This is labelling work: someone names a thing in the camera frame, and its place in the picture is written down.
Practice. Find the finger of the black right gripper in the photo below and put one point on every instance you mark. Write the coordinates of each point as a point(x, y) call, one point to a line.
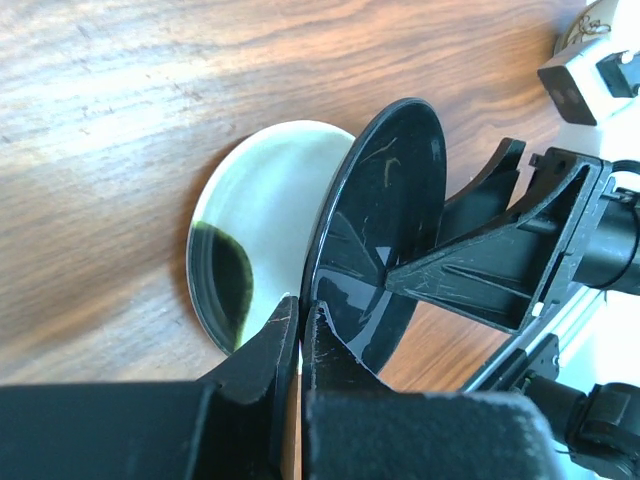
point(512, 268)
point(486, 195)

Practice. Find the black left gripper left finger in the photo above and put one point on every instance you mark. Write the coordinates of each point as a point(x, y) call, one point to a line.
point(236, 422)

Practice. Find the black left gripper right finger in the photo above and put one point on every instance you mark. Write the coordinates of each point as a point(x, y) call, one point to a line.
point(354, 426)

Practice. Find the yellow mug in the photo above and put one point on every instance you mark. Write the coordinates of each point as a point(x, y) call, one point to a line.
point(594, 21)

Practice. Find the plain black plate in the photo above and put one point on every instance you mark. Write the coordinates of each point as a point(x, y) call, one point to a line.
point(382, 209)

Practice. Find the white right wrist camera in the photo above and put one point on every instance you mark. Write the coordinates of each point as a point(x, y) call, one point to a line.
point(591, 81)

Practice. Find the cream plate black brushstroke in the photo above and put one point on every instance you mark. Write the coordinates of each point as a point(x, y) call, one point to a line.
point(252, 224)

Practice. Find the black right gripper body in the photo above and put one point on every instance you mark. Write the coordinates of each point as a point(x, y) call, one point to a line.
point(601, 226)

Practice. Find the aluminium rail frame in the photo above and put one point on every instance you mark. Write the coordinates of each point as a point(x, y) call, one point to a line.
point(592, 338)

